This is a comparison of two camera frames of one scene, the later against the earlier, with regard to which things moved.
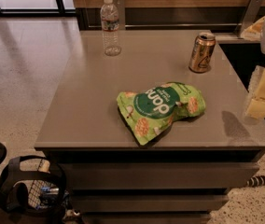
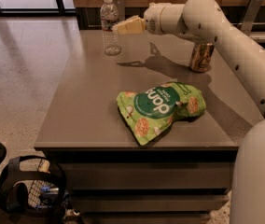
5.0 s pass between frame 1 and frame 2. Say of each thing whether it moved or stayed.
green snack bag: stayed
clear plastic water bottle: stayed
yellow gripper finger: moved
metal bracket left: stayed
